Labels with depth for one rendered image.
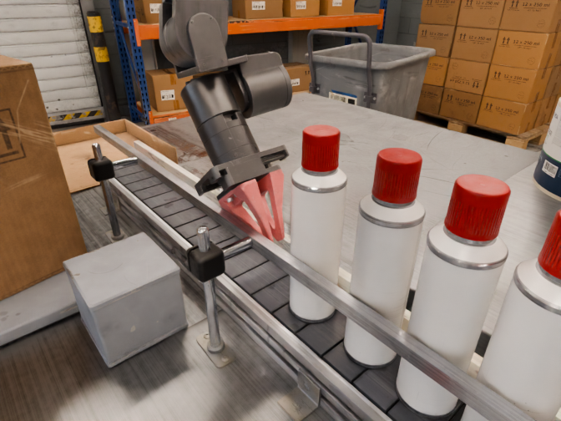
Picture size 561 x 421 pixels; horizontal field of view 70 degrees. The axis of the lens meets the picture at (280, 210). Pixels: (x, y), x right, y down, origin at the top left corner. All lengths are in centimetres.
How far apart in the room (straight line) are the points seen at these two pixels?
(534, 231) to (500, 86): 311
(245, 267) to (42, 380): 25
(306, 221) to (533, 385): 20
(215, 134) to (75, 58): 389
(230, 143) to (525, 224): 46
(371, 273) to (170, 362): 26
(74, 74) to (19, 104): 380
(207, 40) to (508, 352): 38
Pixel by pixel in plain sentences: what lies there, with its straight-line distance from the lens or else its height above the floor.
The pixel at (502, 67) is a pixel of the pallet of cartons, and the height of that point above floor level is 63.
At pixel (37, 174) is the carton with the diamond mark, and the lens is 57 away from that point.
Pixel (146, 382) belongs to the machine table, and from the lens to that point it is 48.
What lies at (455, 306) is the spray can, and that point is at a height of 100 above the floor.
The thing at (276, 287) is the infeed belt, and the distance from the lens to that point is 48.
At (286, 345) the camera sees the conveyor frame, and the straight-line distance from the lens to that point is 43.
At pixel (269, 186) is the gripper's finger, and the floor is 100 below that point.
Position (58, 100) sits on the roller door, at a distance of 440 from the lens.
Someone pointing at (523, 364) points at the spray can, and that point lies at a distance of 30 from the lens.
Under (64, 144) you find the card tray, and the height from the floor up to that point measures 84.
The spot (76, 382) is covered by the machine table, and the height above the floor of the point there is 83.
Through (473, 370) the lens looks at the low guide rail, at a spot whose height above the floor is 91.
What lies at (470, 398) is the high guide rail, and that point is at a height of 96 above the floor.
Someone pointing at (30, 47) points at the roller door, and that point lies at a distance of 429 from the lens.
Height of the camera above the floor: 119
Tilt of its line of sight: 30 degrees down
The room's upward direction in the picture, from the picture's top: straight up
